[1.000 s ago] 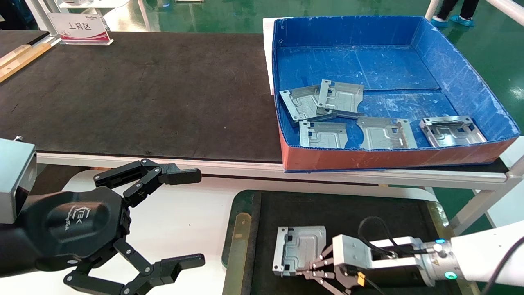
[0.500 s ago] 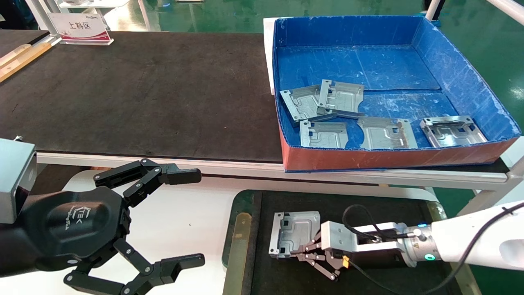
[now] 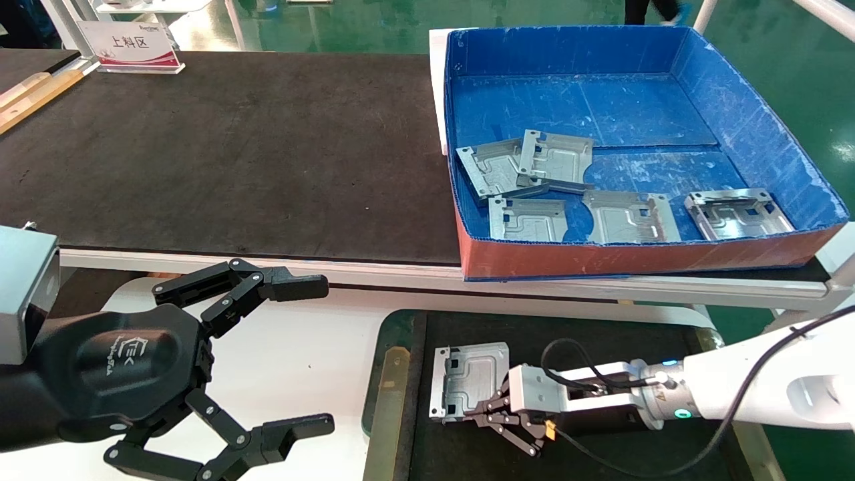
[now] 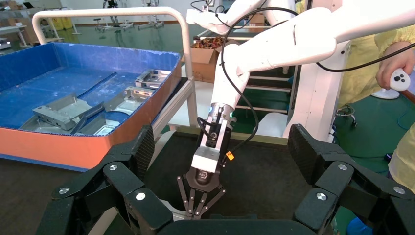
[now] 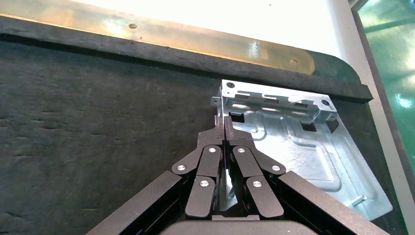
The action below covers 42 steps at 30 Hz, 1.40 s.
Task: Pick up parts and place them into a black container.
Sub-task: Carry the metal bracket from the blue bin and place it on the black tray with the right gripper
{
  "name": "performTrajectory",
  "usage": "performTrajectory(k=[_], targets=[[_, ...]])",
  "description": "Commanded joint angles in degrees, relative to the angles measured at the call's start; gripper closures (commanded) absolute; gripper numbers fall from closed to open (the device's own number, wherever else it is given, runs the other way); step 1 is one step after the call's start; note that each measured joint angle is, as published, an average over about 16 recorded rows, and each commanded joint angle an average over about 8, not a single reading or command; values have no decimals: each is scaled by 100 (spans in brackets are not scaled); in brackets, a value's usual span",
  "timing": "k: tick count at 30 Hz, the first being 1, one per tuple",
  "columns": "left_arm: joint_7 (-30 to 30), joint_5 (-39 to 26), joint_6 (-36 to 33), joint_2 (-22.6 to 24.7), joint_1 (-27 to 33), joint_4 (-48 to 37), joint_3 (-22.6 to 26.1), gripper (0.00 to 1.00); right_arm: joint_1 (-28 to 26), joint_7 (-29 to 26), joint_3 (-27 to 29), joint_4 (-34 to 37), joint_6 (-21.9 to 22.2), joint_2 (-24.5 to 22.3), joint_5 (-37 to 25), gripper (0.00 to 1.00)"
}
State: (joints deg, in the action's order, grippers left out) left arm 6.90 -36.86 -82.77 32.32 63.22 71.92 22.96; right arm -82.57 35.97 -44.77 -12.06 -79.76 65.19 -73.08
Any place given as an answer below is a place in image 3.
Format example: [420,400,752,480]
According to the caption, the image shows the brown wooden strip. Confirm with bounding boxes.
[0,69,85,135]

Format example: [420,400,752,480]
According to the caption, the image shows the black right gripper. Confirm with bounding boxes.
[468,393,642,459]

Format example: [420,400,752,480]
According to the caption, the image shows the white red acrylic sign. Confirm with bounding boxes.
[77,20,186,74]

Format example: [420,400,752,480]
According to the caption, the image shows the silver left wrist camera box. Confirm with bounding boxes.
[0,226,61,365]

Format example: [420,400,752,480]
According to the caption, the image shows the white metal frame post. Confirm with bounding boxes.
[40,0,101,64]

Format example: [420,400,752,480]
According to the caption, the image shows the white conveyor frame rail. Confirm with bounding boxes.
[60,224,855,328]

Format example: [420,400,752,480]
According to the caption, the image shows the white paper sheet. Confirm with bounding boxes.
[430,28,456,156]

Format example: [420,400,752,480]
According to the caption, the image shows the tan flat strip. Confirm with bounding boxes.
[364,346,411,481]

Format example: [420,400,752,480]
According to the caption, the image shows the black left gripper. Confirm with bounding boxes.
[33,259,335,481]

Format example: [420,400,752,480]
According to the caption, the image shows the stamped grey metal bracket plate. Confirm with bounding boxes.
[430,342,512,423]
[516,129,595,194]
[456,139,550,201]
[582,190,682,245]
[488,196,568,243]
[684,188,797,241]

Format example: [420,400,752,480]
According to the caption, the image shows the pale wooden strip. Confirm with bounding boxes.
[0,72,52,109]

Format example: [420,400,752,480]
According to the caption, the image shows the person legs dark trousers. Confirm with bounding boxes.
[625,0,685,27]

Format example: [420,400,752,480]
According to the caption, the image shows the thin black camera cable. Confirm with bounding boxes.
[541,337,669,392]

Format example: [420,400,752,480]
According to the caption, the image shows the white pipe frame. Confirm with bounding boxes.
[693,0,855,42]

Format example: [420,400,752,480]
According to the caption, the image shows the dark green base mat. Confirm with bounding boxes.
[362,309,725,442]

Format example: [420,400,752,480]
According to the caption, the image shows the black conveyor belt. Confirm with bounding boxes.
[0,50,463,265]

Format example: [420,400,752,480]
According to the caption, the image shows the long black gripper cable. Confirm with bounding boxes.
[551,305,855,479]

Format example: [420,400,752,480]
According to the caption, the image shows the blue corrugated plastic box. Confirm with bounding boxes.
[443,25,850,281]

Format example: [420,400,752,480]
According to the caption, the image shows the black flat container tray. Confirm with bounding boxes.
[407,309,759,481]

